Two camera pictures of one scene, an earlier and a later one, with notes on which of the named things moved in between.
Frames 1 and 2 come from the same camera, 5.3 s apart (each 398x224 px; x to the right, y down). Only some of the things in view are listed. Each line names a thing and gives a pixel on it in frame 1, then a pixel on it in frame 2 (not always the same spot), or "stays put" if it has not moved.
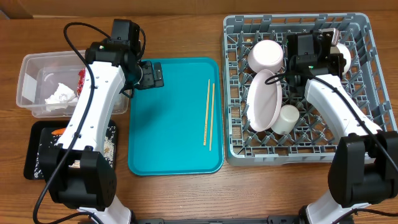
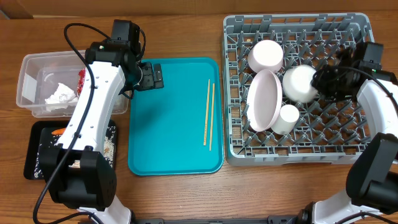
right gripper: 337,63 -> 321,86
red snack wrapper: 81,76 stays put
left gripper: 149,80 stays put
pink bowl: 265,55 stays put
